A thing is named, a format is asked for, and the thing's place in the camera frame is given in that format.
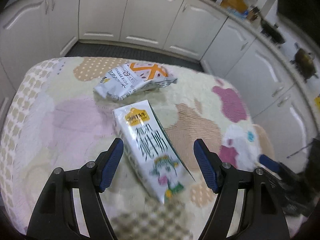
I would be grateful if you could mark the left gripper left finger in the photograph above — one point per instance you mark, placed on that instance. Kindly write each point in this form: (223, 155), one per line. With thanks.
(54, 215)

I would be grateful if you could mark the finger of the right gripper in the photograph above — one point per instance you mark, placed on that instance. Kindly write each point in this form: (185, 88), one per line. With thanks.
(269, 163)

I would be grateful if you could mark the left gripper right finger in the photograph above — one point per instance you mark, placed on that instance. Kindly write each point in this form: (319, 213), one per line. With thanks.
(262, 216)

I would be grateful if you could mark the white kitchen base cabinets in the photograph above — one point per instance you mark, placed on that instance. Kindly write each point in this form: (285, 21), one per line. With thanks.
(36, 30)

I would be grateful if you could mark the pastel quilted table cover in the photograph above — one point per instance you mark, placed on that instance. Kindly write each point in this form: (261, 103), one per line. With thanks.
(57, 120)

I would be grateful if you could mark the dark metal pot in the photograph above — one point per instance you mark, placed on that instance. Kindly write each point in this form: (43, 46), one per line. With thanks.
(303, 62)

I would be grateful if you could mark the white green milk carton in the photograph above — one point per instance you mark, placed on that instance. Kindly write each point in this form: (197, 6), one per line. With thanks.
(150, 151)

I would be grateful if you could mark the black frying pan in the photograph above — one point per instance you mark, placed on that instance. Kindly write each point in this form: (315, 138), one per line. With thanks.
(271, 32)

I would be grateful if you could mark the white orange crumpled snack bag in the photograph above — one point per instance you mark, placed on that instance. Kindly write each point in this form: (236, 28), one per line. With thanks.
(130, 78)

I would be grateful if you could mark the yellow cardboard box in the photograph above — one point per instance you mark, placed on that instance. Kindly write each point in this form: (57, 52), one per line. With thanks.
(238, 5)

